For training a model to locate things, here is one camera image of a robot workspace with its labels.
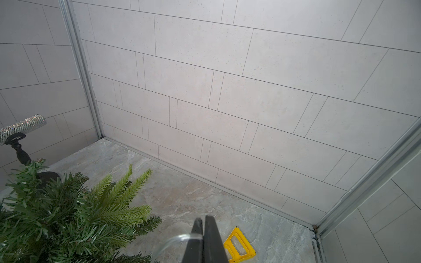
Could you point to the small green christmas tree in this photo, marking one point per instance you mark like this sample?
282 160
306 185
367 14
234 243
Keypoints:
64 221

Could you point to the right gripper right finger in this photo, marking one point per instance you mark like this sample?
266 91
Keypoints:
213 249

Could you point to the yellow plastic triangle stand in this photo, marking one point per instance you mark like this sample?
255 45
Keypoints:
238 247

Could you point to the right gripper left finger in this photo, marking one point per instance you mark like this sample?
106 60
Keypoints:
194 249

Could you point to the glittery silver microphone on stand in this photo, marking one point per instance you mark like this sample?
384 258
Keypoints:
11 148

